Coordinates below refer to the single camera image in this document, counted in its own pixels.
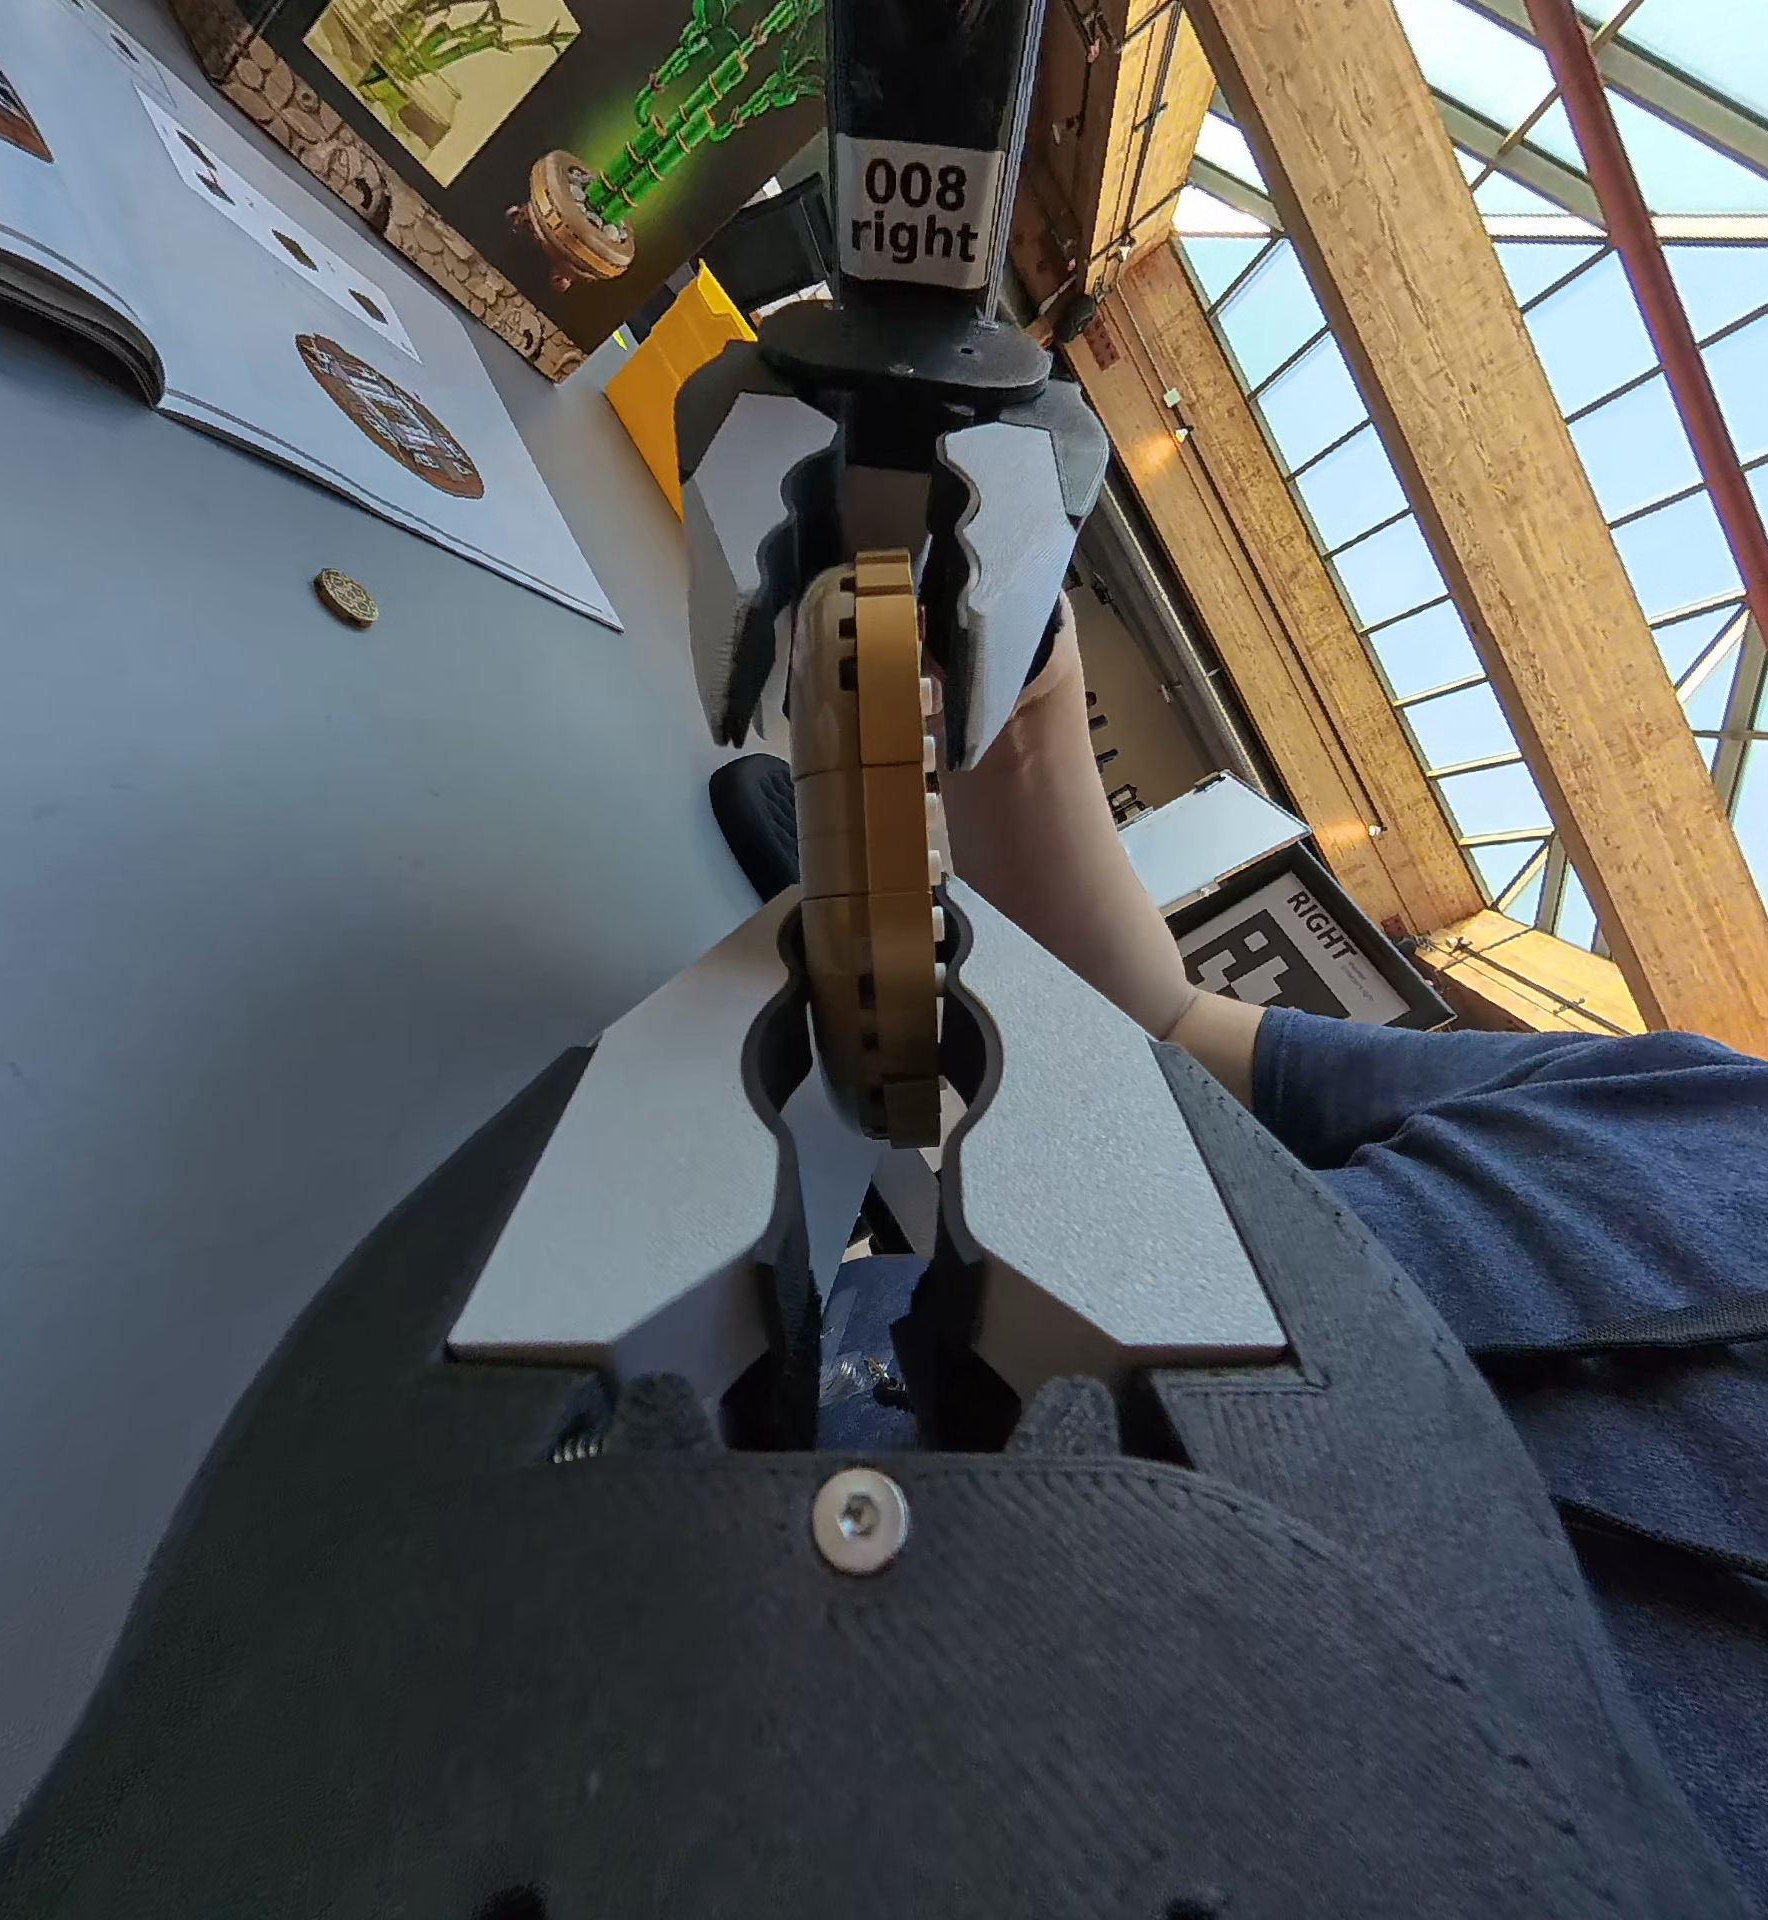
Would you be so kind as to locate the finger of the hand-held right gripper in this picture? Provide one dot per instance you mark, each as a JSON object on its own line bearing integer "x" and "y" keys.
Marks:
{"x": 735, "y": 510}
{"x": 1011, "y": 553}

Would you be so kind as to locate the framed black white marker sign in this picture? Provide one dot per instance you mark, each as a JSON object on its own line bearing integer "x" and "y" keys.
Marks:
{"x": 1304, "y": 945}

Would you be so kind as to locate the person's right forearm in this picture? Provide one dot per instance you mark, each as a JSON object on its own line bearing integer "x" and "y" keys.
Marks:
{"x": 1080, "y": 869}

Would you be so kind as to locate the lego set box bamboo picture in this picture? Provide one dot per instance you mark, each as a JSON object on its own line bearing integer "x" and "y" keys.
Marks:
{"x": 525, "y": 196}

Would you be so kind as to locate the person's blue sweater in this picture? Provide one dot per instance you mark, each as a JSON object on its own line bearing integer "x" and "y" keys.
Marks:
{"x": 1576, "y": 1200}

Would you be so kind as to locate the round gold lego base model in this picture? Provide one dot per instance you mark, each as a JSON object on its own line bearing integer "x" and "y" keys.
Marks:
{"x": 885, "y": 839}

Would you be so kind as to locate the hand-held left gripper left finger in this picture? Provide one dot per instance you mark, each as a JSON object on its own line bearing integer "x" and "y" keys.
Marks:
{"x": 630, "y": 1200}

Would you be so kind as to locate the gold round patterned lego tile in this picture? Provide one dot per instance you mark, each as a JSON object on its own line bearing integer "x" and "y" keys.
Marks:
{"x": 348, "y": 596}

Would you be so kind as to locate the lego instruction booklet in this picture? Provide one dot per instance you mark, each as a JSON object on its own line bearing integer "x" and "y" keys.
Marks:
{"x": 74, "y": 196}

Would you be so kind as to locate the red steel pipe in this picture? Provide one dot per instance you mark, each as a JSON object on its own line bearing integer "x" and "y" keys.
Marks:
{"x": 1679, "y": 361}

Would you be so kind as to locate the yellow plastic bin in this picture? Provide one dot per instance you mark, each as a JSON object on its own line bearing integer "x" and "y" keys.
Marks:
{"x": 658, "y": 397}

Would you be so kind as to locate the black wrist rest pad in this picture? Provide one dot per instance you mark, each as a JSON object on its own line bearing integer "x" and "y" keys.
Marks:
{"x": 756, "y": 825}

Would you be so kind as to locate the wooden roof beam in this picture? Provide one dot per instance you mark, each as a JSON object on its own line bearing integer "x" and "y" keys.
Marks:
{"x": 1500, "y": 525}

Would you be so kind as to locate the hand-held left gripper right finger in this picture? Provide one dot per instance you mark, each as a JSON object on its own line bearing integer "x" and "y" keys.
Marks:
{"x": 1109, "y": 1200}

